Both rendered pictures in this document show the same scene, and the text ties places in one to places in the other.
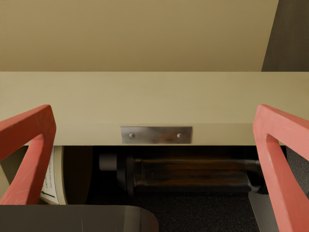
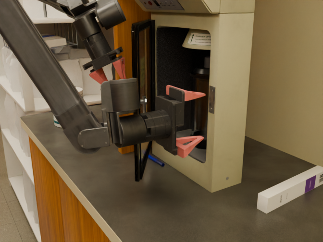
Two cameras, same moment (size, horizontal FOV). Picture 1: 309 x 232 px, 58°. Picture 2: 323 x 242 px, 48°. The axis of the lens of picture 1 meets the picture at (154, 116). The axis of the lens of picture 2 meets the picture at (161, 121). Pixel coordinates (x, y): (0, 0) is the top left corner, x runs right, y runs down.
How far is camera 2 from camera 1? 0.66 m
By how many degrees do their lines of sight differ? 28
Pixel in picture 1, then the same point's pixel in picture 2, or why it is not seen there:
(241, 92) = (230, 133)
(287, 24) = (290, 164)
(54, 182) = (197, 44)
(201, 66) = (280, 107)
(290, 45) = (274, 163)
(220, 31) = (301, 124)
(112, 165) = (206, 65)
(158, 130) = (213, 101)
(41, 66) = not seen: outside the picture
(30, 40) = not seen: outside the picture
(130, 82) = (240, 85)
